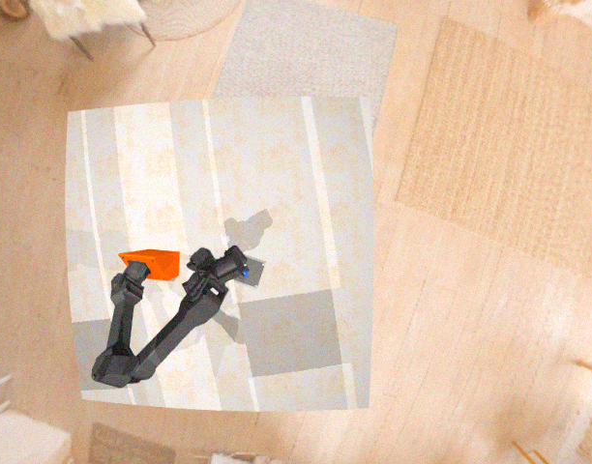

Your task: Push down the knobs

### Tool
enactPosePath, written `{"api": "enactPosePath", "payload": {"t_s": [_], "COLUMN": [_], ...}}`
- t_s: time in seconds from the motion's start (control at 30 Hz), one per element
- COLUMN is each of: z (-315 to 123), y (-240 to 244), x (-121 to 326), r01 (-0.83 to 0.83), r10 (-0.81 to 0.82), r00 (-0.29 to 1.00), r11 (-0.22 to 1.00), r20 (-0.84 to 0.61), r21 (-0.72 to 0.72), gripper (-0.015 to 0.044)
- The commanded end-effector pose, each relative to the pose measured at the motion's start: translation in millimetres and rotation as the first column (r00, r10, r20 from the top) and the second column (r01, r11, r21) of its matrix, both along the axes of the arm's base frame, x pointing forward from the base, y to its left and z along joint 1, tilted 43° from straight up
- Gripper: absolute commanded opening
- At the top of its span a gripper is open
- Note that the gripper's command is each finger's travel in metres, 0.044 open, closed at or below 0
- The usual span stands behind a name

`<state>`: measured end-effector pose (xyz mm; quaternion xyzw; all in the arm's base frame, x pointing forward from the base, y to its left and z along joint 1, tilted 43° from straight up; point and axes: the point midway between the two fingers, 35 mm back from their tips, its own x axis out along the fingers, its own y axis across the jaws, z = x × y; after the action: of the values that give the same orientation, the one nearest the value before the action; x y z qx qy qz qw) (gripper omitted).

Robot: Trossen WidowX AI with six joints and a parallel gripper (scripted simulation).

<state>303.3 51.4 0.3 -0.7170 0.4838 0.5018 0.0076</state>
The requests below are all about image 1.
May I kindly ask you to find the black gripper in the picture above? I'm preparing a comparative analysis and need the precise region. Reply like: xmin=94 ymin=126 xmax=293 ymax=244
xmin=205 ymin=246 xmax=247 ymax=267

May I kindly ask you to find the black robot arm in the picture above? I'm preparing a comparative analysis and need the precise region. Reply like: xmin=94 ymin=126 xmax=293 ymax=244
xmin=91 ymin=247 xmax=245 ymax=389

